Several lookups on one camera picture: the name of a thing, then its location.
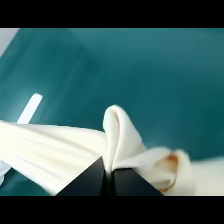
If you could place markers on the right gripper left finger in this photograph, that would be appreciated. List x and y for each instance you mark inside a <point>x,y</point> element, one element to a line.
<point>90,182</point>

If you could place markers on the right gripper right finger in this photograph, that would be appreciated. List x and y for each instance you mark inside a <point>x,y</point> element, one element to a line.
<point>132,184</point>

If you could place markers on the cream T-shirt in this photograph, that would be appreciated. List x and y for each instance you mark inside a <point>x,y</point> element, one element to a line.
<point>50,150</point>

